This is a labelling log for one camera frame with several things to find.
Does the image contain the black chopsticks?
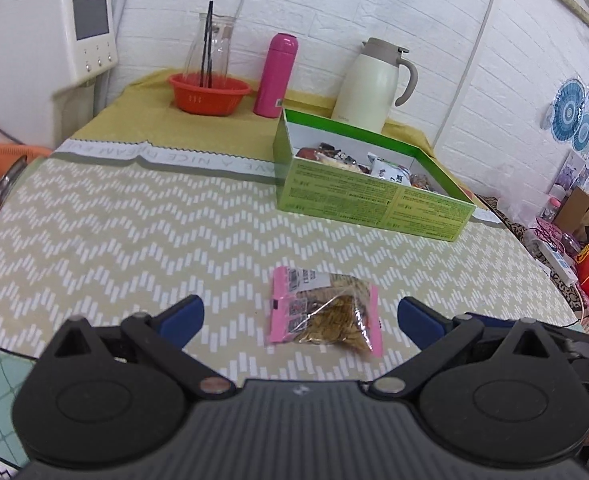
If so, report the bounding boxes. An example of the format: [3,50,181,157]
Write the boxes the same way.
[202,1,215,87]

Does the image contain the orange plastic basket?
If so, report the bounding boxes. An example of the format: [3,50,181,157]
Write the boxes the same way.
[169,72,252,116]

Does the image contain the pink thermos bottle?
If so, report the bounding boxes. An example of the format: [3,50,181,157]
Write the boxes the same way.
[253,32,299,119]

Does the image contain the yellow tablecloth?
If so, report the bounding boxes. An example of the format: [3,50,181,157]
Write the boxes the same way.
[69,67,437,156]

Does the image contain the green cardboard box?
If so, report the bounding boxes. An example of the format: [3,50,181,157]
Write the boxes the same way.
[273,108,477,243]

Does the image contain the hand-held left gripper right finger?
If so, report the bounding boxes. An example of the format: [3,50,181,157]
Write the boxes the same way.
[371,296,561,397]

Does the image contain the orange plastic basin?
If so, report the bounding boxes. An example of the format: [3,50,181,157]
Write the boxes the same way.
[0,143,54,181]

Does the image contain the white power strip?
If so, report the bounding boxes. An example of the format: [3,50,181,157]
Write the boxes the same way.
[534,240,579,283]

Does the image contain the white snack bag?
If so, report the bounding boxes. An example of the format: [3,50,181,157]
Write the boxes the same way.
[367,153,416,186]

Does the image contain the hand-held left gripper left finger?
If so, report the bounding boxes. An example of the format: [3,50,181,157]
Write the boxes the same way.
[48,294,235,402]

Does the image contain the brown cardboard box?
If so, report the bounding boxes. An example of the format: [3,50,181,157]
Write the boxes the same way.
[554,187,589,241]

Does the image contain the pink edged clear snack packet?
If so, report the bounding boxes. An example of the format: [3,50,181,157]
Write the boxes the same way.
[265,266,384,358]

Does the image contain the blue wall decoration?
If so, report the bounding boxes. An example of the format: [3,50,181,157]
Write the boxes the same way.
[541,75,589,153]

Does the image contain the metal bowl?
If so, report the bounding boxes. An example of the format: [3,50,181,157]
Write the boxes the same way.
[0,155,30,223]

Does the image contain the white appliance with screen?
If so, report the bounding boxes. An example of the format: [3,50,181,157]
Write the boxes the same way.
[0,0,120,148]

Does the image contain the cream thermos jug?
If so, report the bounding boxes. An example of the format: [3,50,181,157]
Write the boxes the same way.
[330,37,419,134]

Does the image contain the glass carafe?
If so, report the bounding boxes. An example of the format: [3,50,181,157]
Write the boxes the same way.
[183,14,237,81]

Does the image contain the white wall cable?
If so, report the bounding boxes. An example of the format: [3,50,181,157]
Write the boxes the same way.
[431,0,507,148]

